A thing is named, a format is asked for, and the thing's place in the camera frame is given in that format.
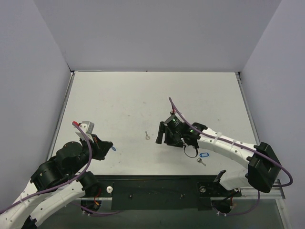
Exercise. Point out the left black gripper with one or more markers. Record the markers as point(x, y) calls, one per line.
point(98, 146)

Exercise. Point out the silver key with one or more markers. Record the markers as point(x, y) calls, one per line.
point(147, 137)
point(200, 161)

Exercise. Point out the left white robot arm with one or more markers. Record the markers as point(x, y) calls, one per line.
point(51, 186)

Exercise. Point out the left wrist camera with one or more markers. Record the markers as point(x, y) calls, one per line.
point(87, 127)

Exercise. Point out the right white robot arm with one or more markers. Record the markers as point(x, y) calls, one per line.
point(260, 165)

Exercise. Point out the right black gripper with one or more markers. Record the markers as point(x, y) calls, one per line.
point(167, 133)

